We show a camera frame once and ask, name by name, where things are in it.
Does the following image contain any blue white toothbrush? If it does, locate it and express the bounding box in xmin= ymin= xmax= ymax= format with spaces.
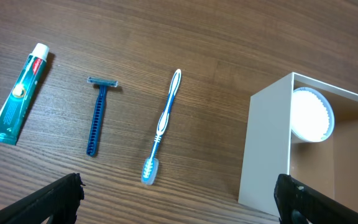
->
xmin=141 ymin=68 xmax=181 ymax=185

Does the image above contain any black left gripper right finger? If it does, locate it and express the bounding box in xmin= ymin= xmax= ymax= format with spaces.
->
xmin=274 ymin=174 xmax=358 ymax=224

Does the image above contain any round white cotton-swab tub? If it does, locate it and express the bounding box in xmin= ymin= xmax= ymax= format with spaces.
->
xmin=290 ymin=87 xmax=335 ymax=144

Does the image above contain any white cardboard box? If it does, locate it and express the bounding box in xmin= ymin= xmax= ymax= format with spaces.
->
xmin=238 ymin=72 xmax=358 ymax=216

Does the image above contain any green toothpaste tube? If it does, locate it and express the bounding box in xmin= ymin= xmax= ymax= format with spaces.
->
xmin=0 ymin=43 xmax=49 ymax=145

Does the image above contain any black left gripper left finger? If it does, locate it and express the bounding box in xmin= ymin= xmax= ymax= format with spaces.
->
xmin=0 ymin=173 xmax=85 ymax=224

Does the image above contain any blue disposable razor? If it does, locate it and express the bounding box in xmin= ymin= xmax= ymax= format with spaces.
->
xmin=86 ymin=77 xmax=118 ymax=157

